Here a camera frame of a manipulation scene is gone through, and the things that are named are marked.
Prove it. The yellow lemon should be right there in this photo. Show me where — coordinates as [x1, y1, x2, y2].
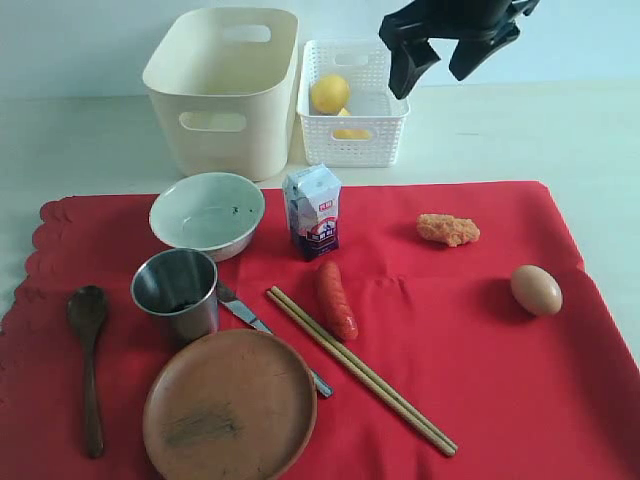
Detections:
[310, 74, 350, 115]

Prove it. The metal table knife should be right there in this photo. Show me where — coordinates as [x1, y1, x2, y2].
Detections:
[216, 280, 334, 398]

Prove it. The orange fried chicken nugget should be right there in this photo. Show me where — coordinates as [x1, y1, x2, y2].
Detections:
[416, 213, 480, 247]

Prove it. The upper wooden chopstick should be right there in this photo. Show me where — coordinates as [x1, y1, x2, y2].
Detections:
[270, 285, 459, 454]

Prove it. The stainless steel cup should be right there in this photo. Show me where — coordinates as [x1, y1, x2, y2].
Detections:
[130, 248, 219, 344]

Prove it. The red tablecloth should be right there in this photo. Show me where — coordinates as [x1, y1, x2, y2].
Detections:
[1, 181, 639, 479]

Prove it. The pale green ceramic bowl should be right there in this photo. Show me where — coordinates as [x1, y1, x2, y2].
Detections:
[149, 172, 266, 262]

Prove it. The wooden chopstick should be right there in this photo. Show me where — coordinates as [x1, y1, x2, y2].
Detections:
[265, 289, 454, 458]
[270, 285, 459, 454]

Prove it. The blue white milk carton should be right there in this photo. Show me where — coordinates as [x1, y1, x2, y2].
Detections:
[282, 164, 342, 261]

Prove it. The brown egg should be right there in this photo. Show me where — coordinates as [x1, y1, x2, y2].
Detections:
[510, 265, 563, 316]

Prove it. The brown clay plate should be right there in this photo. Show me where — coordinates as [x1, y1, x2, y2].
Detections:
[142, 329, 318, 479]

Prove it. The yellow cheese wedge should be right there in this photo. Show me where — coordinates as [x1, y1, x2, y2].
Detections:
[332, 129, 372, 141]

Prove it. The red sausage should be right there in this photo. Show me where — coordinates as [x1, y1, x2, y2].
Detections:
[315, 261, 359, 341]

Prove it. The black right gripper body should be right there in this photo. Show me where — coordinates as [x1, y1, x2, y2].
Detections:
[379, 0, 538, 50]

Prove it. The cream plastic tub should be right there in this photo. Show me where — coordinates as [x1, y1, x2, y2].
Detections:
[142, 7, 299, 181]

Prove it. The dark wooden spoon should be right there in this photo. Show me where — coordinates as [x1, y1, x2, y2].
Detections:
[67, 285, 108, 459]

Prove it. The lower wooden chopstick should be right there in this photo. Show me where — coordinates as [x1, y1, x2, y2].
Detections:
[265, 289, 454, 458]

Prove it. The white perforated plastic basket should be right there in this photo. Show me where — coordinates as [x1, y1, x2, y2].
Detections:
[297, 39, 410, 168]

